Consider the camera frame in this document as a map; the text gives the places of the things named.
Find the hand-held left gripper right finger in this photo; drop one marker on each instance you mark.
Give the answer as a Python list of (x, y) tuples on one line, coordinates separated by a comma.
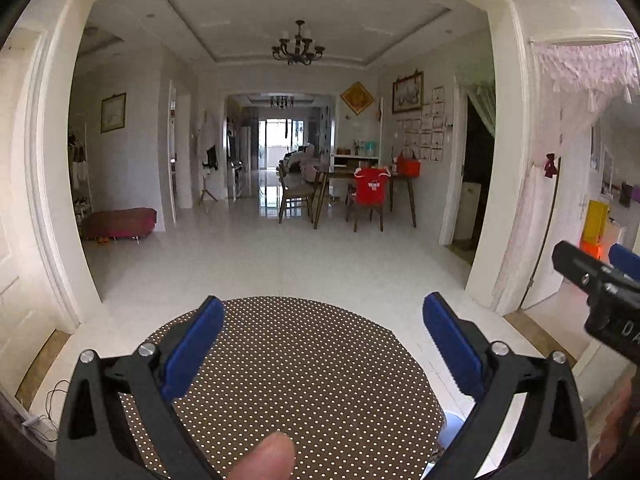
[(452, 350)]

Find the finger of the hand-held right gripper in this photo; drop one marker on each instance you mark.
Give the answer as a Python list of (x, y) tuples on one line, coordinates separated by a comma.
[(627, 262), (575, 260)]

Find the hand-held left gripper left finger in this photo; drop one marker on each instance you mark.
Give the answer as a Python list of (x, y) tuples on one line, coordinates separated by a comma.
[(192, 350)]

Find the light blue trash bin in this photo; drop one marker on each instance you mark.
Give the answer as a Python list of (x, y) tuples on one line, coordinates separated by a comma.
[(450, 435)]

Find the person's left hand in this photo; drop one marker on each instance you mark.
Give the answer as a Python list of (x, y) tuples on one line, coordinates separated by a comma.
[(265, 460)]

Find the white door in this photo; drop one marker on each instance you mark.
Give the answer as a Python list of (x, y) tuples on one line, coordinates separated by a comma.
[(565, 220)]

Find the yellow box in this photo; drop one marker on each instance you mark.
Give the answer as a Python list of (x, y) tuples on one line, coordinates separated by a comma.
[(596, 220)]

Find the brown doormat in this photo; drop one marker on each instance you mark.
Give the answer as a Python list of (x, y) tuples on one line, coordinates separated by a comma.
[(460, 252)]

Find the red curtain tie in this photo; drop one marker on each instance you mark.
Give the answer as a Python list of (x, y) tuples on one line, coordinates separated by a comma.
[(550, 165)]

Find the white appliance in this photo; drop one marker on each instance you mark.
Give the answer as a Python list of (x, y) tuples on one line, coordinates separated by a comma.
[(470, 210)]

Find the round polka dot table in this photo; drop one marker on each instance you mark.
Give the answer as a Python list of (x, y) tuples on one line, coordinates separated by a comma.
[(310, 370)]

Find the red upholstered bench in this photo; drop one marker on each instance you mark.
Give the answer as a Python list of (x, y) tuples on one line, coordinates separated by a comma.
[(120, 222)]

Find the wooden dining chair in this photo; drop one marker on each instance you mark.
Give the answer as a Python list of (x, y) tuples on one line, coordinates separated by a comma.
[(365, 215), (295, 195)]

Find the white power adapter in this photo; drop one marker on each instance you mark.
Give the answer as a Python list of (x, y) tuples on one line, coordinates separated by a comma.
[(32, 422)]

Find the red shirt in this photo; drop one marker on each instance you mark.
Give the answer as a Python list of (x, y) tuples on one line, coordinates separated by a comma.
[(371, 187)]

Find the green patterned curtain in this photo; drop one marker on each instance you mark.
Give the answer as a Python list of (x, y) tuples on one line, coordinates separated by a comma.
[(480, 102)]

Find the pink lace curtain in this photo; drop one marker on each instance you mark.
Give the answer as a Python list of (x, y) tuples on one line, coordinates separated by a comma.
[(575, 75)]

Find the red basket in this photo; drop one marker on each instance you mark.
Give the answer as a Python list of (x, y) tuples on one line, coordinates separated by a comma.
[(408, 166)]

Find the tripod clothes stand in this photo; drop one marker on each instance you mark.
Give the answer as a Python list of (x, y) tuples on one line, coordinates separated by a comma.
[(209, 155)]

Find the white coat rack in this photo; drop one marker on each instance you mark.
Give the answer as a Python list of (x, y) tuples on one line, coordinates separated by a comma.
[(80, 175)]

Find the wooden dining table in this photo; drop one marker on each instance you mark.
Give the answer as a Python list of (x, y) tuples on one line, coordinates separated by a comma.
[(335, 174)]

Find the white sideboard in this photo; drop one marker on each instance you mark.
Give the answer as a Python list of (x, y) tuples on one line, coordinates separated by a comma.
[(347, 162)]

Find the grey massage chair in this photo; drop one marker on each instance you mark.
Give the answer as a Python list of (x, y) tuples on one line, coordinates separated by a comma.
[(300, 162)]

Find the light blue jar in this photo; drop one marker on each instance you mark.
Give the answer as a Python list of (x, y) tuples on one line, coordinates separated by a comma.
[(370, 149)]

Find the gold framed painting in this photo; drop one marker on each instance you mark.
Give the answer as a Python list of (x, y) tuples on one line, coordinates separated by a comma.
[(407, 92)]

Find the small framed picture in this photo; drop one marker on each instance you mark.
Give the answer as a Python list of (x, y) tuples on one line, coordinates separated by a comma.
[(113, 112)]

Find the small black chandelier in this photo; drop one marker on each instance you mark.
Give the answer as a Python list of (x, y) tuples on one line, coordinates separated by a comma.
[(282, 102)]

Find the large black chandelier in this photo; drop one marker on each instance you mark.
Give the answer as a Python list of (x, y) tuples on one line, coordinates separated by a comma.
[(298, 50)]

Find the group of wall certificates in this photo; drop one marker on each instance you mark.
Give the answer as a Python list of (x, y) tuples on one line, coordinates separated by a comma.
[(430, 130)]

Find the red gold diamond wall decoration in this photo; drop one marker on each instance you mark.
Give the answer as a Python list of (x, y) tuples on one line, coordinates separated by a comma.
[(357, 98)]

